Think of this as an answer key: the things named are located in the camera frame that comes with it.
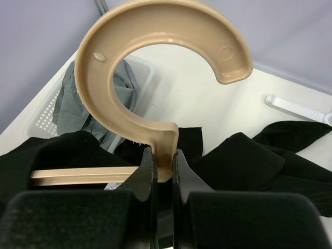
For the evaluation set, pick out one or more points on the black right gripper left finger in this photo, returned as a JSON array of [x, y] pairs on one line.
[[122, 218]]

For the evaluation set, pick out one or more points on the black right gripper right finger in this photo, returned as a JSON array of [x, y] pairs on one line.
[[205, 218]]

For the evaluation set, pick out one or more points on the black shirt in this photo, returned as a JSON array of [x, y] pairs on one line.
[[267, 162]]

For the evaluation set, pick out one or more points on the white plastic basket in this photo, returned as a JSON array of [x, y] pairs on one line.
[[62, 110]]

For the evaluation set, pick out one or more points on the silver clothes rack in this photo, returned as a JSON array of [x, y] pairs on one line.
[[296, 110]]

